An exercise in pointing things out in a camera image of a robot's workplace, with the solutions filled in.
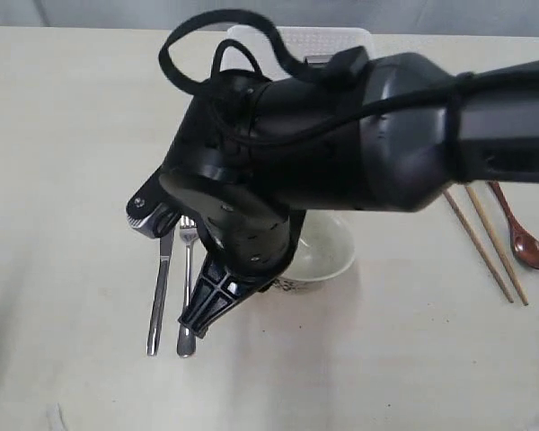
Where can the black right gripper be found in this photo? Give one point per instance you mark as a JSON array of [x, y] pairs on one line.
[[241, 260]]

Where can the silver table knife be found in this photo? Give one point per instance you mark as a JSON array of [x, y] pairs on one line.
[[156, 319]]

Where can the white floral ceramic dish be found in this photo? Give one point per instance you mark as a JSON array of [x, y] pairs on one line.
[[325, 250]]

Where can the silver metal fork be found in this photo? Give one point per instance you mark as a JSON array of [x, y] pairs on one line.
[[186, 342]]

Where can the wooden chopstick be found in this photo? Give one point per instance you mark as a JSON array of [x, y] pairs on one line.
[[478, 245], [496, 244]]

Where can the brown wooden spoon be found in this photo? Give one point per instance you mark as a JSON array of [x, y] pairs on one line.
[[523, 244]]

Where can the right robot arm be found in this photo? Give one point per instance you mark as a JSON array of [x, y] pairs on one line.
[[252, 156]]

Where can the stainless steel cup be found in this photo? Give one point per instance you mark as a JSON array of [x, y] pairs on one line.
[[317, 61]]

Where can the white perforated plastic basket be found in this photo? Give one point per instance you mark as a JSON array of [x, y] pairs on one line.
[[302, 42]]

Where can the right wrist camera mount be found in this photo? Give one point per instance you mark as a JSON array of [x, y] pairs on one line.
[[150, 211]]

